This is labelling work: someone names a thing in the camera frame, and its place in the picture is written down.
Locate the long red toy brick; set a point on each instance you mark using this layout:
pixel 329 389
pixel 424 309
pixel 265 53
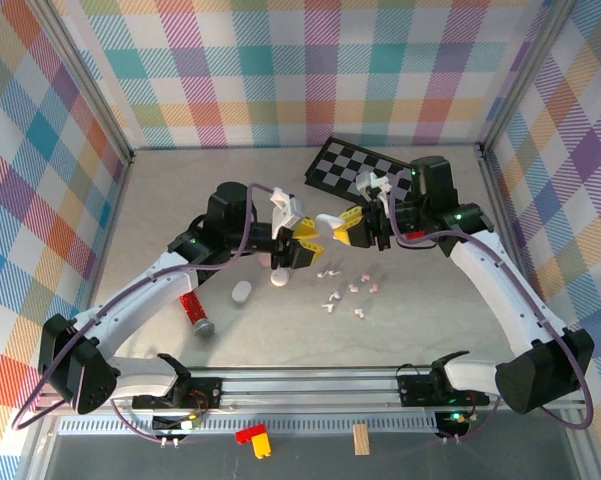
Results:
pixel 247 435

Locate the red glitter tube silver cap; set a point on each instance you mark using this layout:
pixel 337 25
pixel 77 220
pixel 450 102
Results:
pixel 192 310

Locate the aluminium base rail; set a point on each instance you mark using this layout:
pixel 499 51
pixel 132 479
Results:
pixel 305 387

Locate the black white checkerboard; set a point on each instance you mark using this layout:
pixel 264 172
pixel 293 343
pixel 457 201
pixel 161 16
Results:
pixel 340 165

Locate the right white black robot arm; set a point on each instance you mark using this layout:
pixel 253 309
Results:
pixel 495 290

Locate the yellow toy brick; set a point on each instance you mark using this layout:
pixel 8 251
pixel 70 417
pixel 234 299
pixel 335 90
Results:
pixel 261 447

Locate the aluminium frame post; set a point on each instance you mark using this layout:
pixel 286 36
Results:
pixel 82 75
pixel 525 75

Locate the white oval earbud case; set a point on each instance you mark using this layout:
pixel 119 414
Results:
pixel 241 291

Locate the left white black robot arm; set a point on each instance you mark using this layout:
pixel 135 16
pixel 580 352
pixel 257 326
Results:
pixel 140 295

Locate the small red toy brick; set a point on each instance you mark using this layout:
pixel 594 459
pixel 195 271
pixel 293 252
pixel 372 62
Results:
pixel 415 234

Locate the small circuit board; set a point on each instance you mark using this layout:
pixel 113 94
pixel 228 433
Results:
pixel 455 419
pixel 190 425

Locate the small wooden block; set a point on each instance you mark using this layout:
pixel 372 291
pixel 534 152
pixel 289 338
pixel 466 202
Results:
pixel 361 440

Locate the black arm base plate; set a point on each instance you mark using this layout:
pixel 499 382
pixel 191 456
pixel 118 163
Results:
pixel 205 390
pixel 415 390

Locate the aluminium frame side rail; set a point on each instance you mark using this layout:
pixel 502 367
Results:
pixel 505 220
pixel 111 220

